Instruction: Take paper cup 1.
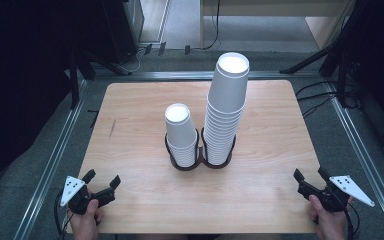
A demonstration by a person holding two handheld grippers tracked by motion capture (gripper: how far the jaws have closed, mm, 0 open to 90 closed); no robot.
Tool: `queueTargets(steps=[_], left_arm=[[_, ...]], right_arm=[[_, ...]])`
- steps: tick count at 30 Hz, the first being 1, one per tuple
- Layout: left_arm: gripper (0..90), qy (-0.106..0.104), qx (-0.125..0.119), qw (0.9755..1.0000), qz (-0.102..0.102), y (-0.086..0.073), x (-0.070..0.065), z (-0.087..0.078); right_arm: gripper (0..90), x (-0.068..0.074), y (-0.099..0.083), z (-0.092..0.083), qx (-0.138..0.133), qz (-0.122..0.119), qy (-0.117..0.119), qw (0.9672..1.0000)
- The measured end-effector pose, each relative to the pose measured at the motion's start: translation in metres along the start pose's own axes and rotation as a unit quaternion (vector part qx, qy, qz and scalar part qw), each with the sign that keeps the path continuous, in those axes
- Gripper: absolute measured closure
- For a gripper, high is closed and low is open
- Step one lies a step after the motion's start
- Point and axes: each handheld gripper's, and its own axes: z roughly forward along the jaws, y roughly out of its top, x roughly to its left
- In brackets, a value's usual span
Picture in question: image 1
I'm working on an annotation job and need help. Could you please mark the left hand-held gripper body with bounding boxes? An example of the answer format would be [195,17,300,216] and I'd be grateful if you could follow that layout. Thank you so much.
[59,175,117,215]

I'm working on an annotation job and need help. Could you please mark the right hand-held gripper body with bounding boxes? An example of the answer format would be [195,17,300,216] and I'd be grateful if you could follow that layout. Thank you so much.
[297,174,376,213]

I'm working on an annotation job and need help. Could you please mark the tall stack of white cups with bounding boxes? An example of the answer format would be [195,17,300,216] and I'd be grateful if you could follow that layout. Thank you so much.
[202,51,250,166]

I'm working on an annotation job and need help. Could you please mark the person's left hand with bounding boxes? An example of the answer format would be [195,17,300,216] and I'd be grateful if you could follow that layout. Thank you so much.
[67,198,105,240]

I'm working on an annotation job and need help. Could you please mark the person's right hand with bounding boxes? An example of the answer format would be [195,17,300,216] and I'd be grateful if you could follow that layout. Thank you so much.
[307,194,355,240]

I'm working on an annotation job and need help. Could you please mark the short stack of white cups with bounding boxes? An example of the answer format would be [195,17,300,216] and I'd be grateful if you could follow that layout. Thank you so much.
[164,102,198,168]

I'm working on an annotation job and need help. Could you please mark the black double cup holder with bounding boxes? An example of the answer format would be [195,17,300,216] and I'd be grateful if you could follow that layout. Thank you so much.
[163,128,238,172]

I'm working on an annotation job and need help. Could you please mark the black metal stand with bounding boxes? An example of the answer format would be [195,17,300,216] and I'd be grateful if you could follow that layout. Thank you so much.
[67,48,133,110]

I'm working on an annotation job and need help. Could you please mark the black tripod stand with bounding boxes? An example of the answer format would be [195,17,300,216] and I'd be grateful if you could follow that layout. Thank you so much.
[279,0,359,108]

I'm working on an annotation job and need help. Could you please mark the dark cabinet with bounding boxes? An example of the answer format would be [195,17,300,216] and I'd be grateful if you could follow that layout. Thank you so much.
[101,0,145,65]

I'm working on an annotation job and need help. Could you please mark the light wooden desk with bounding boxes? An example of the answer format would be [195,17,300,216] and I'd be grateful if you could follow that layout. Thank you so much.
[199,0,356,51]

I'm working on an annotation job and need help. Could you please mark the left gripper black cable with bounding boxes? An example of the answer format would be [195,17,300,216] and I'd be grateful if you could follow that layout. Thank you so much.
[53,189,75,240]

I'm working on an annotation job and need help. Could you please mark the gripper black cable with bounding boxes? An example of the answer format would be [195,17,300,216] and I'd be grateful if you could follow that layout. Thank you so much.
[53,189,75,240]
[342,202,362,240]

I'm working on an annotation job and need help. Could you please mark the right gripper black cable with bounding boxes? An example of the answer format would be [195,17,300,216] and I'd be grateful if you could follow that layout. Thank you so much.
[342,202,362,240]

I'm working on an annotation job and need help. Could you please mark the aluminium frame rail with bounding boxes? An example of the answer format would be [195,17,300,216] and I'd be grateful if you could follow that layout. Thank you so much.
[12,79,90,240]
[323,77,384,240]
[91,69,326,82]

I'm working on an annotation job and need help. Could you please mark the black floor cables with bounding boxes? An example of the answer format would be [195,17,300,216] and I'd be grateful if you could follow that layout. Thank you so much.
[294,79,362,118]

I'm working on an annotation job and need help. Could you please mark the white floor cable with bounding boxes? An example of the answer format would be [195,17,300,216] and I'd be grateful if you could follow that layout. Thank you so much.
[123,46,148,74]

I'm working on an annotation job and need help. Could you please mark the black hanging cable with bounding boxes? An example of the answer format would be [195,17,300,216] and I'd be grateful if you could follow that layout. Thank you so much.
[201,0,222,51]

